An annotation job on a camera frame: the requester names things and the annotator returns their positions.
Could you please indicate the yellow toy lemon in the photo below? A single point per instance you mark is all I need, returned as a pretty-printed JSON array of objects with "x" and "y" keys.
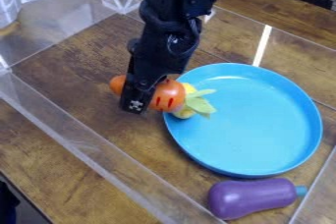
[{"x": 186, "y": 112}]

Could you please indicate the orange toy carrot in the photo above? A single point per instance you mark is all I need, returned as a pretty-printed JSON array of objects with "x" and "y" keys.
[{"x": 170, "y": 98}]

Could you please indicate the clear acrylic enclosure wall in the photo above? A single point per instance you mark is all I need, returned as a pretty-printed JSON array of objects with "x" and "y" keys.
[{"x": 94, "y": 165}]

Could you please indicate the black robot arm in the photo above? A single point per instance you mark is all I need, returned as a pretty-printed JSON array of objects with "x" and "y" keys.
[{"x": 173, "y": 10}]

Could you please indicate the purple toy eggplant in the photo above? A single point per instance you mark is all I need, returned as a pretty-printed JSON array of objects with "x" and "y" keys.
[{"x": 234, "y": 199}]

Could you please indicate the blue round plastic tray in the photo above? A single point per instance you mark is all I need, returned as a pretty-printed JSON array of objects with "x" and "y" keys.
[{"x": 266, "y": 129}]

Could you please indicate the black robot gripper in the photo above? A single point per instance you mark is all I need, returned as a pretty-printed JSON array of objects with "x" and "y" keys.
[{"x": 159, "y": 53}]

